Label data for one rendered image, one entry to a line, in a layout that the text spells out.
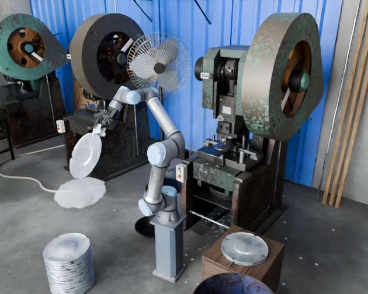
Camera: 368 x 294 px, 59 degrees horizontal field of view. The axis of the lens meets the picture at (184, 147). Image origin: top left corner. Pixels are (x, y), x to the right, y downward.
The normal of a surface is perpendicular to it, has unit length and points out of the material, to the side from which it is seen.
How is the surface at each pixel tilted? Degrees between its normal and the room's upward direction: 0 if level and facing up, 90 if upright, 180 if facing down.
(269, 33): 44
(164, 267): 90
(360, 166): 90
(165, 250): 90
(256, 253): 0
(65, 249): 0
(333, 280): 0
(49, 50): 90
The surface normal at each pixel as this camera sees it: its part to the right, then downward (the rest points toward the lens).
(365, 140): -0.63, 0.29
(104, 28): 0.76, 0.25
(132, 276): 0.00, -0.93
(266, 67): -0.61, 0.02
